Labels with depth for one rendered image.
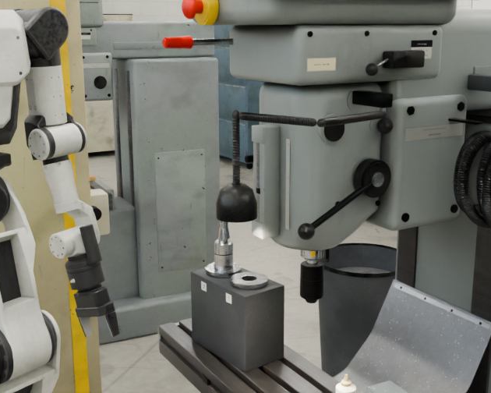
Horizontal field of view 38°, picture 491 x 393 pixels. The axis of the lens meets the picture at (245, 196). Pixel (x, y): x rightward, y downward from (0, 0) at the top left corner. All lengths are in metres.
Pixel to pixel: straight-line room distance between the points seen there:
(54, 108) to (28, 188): 1.18
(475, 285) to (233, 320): 0.54
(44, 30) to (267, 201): 0.74
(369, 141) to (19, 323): 0.88
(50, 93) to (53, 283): 1.42
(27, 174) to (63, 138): 1.16
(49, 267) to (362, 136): 1.98
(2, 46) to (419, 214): 0.95
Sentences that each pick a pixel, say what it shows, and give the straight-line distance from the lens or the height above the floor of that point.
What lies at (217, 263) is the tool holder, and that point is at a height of 1.17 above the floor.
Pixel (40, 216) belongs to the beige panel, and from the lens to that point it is 2.99.
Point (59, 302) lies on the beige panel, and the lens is 3.12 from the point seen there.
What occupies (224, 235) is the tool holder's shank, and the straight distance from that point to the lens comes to 1.70.
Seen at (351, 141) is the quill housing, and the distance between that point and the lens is 1.30.
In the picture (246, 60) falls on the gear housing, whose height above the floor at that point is 1.67.
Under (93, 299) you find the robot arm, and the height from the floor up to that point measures 1.06.
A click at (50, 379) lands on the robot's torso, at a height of 0.90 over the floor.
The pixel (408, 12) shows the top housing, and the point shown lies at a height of 1.75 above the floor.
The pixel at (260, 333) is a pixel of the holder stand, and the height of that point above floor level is 1.04.
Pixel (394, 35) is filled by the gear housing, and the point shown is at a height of 1.71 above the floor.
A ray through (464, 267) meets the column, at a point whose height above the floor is 1.21.
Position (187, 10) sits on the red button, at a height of 1.75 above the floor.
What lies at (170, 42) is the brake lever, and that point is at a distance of 1.30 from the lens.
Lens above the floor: 1.73
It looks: 14 degrees down
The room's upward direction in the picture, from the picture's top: straight up
